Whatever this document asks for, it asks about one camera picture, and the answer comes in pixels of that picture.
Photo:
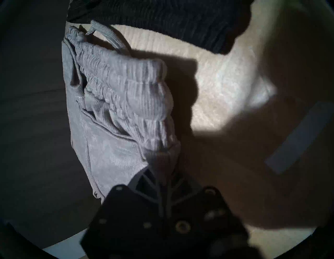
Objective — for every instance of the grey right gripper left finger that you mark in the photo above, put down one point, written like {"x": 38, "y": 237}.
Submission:
{"x": 130, "y": 222}

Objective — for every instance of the white tape strip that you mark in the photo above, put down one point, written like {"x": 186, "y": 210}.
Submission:
{"x": 300, "y": 138}

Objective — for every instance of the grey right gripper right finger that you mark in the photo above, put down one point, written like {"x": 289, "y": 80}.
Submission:
{"x": 203, "y": 224}

